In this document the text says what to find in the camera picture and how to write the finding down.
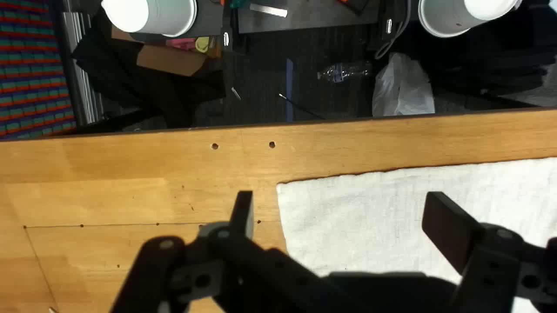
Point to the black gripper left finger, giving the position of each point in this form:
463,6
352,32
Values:
174,272

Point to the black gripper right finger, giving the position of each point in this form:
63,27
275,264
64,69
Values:
493,262

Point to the white cloth towel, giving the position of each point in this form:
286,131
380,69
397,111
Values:
359,220

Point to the white plastic bag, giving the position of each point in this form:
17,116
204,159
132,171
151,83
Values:
402,88

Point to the flat brown cardboard piece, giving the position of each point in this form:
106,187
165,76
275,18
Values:
171,60

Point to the blue strip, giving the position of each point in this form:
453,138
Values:
289,88

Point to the colourful striped panel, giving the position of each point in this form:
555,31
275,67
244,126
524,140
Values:
28,71

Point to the white plastic cup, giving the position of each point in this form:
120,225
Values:
157,15
453,15

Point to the grey metal plate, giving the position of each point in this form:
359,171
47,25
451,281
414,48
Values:
313,18

